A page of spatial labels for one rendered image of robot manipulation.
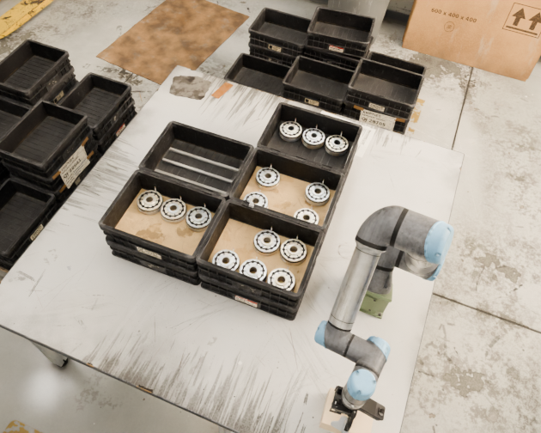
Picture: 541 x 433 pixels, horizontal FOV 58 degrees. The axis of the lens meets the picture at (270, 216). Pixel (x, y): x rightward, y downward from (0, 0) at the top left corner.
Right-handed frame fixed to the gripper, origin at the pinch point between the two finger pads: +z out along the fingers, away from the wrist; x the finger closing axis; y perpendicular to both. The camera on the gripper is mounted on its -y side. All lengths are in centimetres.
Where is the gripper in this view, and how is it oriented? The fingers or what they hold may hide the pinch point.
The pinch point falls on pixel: (348, 413)
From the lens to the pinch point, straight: 178.0
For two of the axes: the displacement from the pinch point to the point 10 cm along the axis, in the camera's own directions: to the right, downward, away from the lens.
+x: -3.1, 7.7, -5.5
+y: -9.5, -2.8, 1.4
